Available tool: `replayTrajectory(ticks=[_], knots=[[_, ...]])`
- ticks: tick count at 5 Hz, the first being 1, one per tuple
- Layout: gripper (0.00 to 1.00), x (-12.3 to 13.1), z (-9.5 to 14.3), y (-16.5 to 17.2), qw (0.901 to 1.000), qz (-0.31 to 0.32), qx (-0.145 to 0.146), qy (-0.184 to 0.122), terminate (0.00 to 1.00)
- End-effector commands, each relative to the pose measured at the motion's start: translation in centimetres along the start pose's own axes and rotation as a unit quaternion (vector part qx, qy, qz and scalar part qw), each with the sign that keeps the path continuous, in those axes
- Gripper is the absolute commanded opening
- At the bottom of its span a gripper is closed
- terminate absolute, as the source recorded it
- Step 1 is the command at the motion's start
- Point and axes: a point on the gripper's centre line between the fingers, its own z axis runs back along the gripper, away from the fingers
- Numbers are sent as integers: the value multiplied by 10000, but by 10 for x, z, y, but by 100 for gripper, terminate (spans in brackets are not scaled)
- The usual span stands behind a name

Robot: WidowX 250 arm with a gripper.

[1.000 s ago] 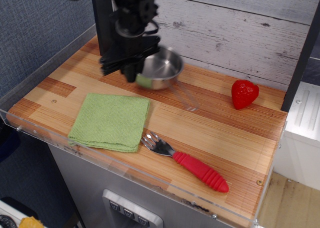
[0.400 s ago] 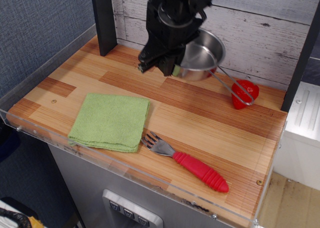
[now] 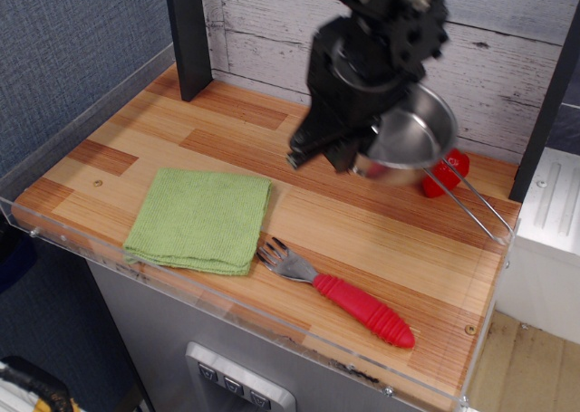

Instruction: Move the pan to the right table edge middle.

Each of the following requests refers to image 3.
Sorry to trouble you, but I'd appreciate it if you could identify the small stainless steel pot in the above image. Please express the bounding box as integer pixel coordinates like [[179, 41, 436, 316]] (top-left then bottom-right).
[[350, 83, 514, 245]]

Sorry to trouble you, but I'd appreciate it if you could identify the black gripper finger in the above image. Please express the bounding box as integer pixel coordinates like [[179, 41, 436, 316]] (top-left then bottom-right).
[[324, 139, 360, 173]]

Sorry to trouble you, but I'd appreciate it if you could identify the dark grey left post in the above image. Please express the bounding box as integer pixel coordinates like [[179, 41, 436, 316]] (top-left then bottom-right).
[[167, 0, 213, 101]]

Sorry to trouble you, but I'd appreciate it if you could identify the folded green cloth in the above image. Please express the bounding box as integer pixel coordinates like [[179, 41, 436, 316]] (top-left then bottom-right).
[[123, 168, 272, 276]]

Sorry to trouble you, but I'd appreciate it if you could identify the red plastic strawberry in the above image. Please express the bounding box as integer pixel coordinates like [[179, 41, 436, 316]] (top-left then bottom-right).
[[421, 149, 470, 198]]

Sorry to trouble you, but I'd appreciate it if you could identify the silver toy dispenser panel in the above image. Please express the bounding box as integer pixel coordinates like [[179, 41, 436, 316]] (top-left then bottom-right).
[[185, 341, 296, 411]]

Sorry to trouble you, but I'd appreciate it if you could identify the dark grey right post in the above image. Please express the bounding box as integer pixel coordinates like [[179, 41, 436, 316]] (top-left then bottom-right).
[[508, 5, 579, 203]]

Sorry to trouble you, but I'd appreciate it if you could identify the clear acrylic guard rail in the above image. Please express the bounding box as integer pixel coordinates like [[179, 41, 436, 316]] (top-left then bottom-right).
[[1, 50, 507, 411]]

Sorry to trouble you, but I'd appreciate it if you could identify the white ribbed side unit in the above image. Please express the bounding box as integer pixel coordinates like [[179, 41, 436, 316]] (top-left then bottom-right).
[[496, 148, 579, 343]]

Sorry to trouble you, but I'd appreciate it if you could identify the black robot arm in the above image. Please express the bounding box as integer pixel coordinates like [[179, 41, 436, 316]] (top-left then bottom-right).
[[287, 0, 448, 172]]

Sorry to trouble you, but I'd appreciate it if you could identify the yellow and black object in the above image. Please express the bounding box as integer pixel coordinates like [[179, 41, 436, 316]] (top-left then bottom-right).
[[1, 362, 82, 411]]

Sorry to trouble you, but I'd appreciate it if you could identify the grey toy kitchen cabinet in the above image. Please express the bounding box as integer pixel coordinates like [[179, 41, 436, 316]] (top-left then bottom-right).
[[89, 263, 419, 411]]

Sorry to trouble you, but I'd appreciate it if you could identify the dark grey post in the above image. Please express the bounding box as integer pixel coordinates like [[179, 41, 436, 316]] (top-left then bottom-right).
[[508, 5, 579, 203], [167, 0, 213, 101]]

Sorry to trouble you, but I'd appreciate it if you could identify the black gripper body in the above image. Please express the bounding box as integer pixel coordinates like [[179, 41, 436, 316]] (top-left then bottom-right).
[[287, 17, 425, 168]]

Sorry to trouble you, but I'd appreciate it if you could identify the red handled metal fork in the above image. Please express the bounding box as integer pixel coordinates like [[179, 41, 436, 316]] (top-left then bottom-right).
[[256, 237, 416, 350]]

